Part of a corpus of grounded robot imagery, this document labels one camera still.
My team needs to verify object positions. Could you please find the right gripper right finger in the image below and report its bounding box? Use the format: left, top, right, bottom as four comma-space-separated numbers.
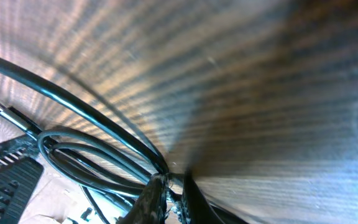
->
182, 172, 224, 224

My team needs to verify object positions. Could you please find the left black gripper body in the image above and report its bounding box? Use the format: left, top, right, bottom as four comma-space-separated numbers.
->
0, 135, 44, 224

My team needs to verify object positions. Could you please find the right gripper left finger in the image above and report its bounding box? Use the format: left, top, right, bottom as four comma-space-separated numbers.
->
116, 174, 168, 224

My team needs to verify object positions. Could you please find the black USB cable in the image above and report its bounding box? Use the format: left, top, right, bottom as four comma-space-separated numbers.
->
0, 49, 248, 224

